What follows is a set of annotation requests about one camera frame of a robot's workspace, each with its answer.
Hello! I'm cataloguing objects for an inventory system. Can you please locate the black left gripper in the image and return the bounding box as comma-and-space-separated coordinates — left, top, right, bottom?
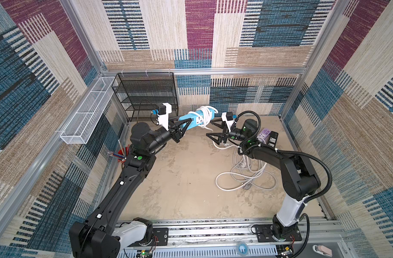
146, 115, 191, 157

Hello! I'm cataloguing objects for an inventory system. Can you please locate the teal power strip with cord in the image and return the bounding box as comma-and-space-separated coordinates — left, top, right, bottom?
179, 106, 218, 132

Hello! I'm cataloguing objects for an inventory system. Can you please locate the purple power strip with cord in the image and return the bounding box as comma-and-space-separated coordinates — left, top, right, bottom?
215, 127, 272, 191

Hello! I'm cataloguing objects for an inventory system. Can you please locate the white power strip cord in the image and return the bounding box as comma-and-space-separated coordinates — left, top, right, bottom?
231, 154, 278, 190

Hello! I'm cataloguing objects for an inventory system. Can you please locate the black power strip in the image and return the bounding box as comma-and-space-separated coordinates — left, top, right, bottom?
268, 131, 279, 148

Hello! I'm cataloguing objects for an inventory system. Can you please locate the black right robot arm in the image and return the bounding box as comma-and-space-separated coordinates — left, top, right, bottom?
207, 118, 326, 241

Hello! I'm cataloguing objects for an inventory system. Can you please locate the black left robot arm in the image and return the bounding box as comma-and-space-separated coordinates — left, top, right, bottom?
69, 118, 192, 258

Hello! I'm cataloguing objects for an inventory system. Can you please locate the red pen cup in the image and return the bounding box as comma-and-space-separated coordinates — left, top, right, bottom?
118, 145, 130, 163

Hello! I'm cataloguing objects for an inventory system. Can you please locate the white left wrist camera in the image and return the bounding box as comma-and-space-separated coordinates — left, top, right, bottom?
152, 103, 172, 131

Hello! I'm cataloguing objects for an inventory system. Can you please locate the black wire mesh shelf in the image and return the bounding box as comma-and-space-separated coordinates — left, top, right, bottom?
112, 72, 179, 121

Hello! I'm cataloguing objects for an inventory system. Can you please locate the white wire mesh basket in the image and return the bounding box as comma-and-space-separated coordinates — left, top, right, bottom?
60, 77, 114, 145

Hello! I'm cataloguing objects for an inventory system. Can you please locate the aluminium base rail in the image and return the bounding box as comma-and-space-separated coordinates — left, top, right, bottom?
70, 217, 345, 258

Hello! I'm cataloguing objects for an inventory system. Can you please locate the black corrugated cable conduit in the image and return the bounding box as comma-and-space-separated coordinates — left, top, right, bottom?
233, 110, 333, 258

